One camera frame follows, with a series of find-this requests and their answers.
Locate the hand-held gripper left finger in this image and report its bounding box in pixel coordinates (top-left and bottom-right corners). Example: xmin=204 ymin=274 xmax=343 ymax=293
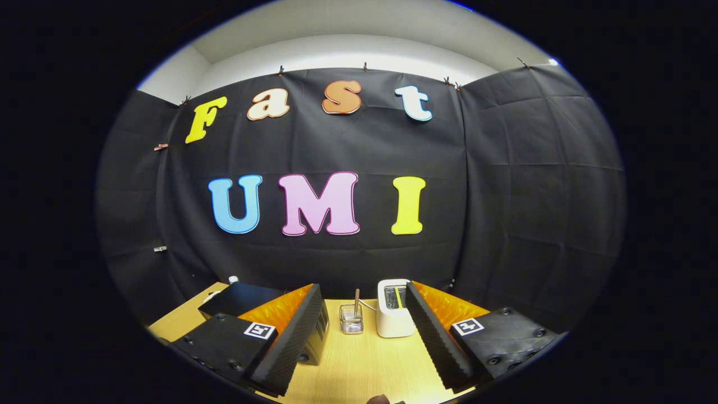
xmin=168 ymin=283 xmax=324 ymax=398

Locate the wire mesh basket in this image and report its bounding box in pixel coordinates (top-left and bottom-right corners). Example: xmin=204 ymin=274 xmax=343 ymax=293
xmin=339 ymin=304 xmax=365 ymax=336

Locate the white toaster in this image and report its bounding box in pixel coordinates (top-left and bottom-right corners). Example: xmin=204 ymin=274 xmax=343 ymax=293
xmin=376 ymin=278 xmax=417 ymax=339

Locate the black toaster oven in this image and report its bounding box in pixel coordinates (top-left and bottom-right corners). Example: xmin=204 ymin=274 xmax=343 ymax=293
xmin=197 ymin=281 xmax=330 ymax=367

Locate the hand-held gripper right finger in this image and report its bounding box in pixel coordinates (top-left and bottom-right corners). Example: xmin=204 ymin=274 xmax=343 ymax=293
xmin=404 ymin=281 xmax=562 ymax=394

